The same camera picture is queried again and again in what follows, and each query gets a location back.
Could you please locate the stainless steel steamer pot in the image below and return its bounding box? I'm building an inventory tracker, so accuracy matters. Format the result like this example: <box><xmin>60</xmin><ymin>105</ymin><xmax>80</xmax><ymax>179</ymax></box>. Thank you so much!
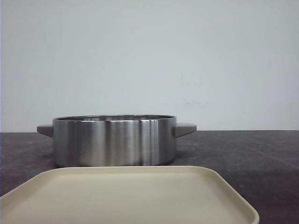
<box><xmin>36</xmin><ymin>115</ymin><xmax>197</xmax><ymax>168</ymax></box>

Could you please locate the cream plastic tray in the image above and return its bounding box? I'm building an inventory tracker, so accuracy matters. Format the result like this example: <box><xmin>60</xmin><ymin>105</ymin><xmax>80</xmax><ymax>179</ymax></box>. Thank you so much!
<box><xmin>0</xmin><ymin>166</ymin><xmax>259</xmax><ymax>224</ymax></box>

